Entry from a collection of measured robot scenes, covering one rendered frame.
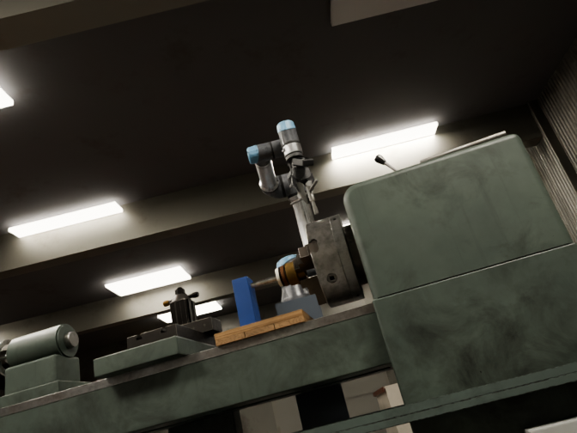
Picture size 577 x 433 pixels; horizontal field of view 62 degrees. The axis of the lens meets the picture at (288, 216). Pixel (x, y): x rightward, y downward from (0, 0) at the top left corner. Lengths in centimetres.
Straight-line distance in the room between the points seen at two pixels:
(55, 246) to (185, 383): 444
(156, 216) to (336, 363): 427
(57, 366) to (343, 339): 109
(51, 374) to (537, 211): 174
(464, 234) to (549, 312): 31
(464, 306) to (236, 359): 71
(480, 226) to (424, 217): 16
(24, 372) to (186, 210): 364
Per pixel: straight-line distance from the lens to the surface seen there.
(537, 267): 154
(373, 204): 156
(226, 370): 160
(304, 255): 163
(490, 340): 147
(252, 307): 173
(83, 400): 184
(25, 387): 210
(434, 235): 152
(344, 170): 545
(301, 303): 221
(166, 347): 162
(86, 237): 580
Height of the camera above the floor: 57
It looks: 23 degrees up
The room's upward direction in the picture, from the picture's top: 14 degrees counter-clockwise
